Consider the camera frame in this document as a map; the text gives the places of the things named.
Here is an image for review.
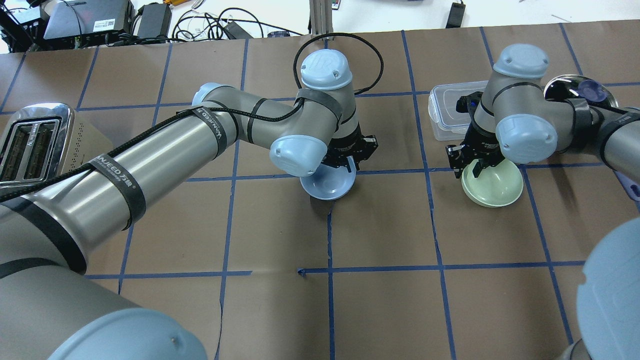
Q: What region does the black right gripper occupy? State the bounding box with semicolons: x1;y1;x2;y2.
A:
446;92;505;179

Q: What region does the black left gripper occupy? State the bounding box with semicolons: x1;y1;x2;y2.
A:
321;125;378;171

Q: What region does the green plastic bowl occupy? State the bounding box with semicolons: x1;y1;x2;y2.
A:
461;159;524;208

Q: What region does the blue plastic bowl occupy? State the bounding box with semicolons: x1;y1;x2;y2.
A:
299;156;357;201

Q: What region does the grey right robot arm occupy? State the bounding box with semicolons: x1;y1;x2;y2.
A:
446;43;639;360

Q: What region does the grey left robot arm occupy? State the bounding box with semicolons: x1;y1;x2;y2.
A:
1;48;378;360

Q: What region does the clear plastic food container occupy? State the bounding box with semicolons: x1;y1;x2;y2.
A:
428;80;488;142

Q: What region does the dark blue saucepan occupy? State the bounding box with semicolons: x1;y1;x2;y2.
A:
542;74;620;109

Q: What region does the cream and chrome toaster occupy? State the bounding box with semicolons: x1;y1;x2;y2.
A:
0;103;113;196

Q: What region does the aluminium frame post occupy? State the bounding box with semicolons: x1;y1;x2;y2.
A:
309;0;334;35

